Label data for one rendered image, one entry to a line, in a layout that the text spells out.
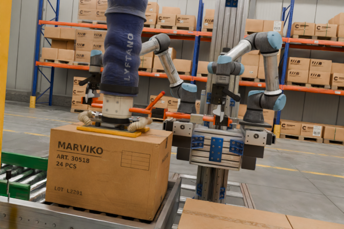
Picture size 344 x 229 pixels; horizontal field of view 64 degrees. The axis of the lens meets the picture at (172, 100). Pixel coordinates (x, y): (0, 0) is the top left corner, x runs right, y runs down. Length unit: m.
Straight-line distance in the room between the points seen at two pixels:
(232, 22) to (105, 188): 1.52
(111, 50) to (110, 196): 0.77
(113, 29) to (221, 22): 1.00
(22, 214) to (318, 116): 9.85
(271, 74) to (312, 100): 8.62
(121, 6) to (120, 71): 0.34
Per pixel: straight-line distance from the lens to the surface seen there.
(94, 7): 9.82
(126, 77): 1.51
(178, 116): 1.51
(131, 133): 1.46
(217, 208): 1.77
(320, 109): 10.61
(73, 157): 1.56
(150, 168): 1.42
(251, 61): 8.77
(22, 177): 2.13
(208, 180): 2.23
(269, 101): 1.96
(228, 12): 2.28
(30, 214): 1.58
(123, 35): 1.53
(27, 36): 12.54
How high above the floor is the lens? 1.24
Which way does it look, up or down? 3 degrees down
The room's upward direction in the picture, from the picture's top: 6 degrees clockwise
